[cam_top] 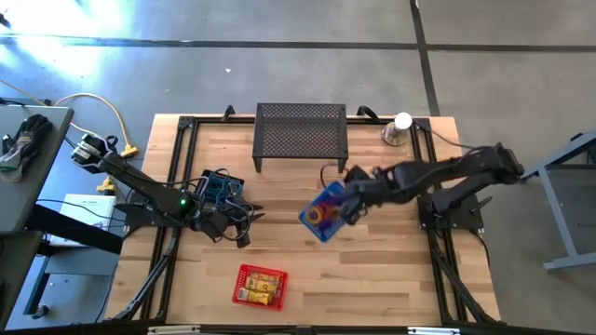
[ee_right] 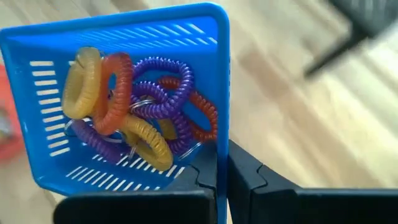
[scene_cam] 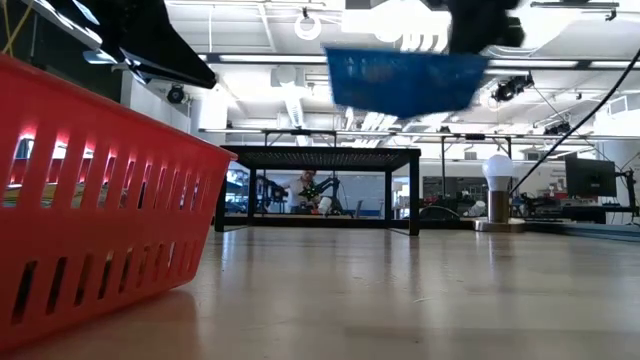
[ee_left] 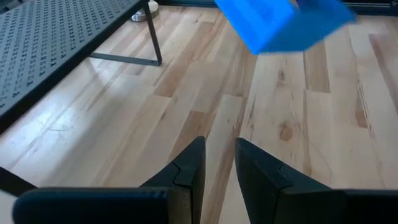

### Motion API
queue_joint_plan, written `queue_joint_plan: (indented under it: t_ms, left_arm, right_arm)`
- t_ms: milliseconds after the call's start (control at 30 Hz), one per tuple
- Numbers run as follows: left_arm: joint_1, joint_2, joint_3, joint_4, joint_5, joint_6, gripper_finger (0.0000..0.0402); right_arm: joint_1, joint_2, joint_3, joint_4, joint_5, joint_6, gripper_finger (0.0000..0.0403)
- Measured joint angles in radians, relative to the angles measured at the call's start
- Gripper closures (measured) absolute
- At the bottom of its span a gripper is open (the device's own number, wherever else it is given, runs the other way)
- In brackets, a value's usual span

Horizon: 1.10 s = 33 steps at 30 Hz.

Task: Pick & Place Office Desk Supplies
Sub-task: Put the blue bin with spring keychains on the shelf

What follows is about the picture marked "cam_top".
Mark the grey side table base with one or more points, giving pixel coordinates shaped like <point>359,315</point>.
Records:
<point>74,265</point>

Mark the grey metal table frame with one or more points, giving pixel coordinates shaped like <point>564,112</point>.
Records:
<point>555,218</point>

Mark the white paper sheet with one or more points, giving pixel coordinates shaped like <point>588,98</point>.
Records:
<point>88,207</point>

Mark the red plastic basket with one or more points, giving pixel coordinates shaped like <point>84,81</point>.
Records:
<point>239,284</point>

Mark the black side table beam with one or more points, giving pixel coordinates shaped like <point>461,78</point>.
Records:
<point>79,230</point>

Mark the yellow coil wristband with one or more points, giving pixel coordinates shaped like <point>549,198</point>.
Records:
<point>312,216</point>

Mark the black and grey gloves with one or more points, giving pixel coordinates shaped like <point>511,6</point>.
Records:
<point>28,135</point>

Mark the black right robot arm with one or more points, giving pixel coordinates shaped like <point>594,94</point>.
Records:
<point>447,170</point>

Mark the black aluminium table frame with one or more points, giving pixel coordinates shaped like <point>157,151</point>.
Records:
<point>209,119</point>

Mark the blue-grey rubber band loop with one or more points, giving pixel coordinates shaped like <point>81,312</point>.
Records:
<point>235,190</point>

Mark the black frame bracket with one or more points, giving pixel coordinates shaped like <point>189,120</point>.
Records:
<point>368,111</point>
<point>228,113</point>

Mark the grey side table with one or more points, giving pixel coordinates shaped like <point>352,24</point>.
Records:
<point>28,200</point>

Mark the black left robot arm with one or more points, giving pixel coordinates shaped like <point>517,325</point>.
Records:
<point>139,186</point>

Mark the black mesh shelf riser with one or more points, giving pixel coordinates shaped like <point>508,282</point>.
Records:
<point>300,130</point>

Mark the silver metal bracket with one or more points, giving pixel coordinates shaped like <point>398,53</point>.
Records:
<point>172,329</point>
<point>433,331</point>

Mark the white bulb table lamp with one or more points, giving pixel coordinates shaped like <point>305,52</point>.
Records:
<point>403,121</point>

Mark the small black mesh basket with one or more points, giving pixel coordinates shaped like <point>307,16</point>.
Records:
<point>205,179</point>

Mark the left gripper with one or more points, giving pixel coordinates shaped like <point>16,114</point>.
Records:
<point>223,223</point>

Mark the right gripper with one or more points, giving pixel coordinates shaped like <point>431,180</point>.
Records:
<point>368,191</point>

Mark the blue plastic basket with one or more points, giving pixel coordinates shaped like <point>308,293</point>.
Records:
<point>326,232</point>

